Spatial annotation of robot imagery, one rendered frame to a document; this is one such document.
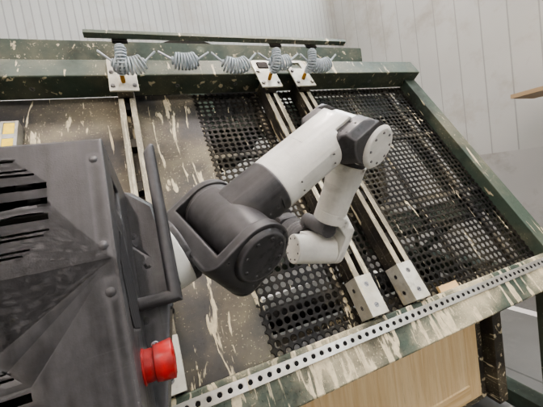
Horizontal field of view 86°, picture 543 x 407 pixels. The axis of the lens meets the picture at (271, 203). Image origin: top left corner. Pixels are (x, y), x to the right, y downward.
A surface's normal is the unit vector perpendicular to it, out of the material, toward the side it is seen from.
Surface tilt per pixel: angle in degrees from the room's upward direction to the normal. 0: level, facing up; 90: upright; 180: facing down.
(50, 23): 90
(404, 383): 90
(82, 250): 66
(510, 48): 90
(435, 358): 90
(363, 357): 57
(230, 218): 41
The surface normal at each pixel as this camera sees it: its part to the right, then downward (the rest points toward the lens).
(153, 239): 0.28, -0.37
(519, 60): -0.88, 0.17
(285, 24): 0.46, 0.00
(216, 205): -0.22, -0.68
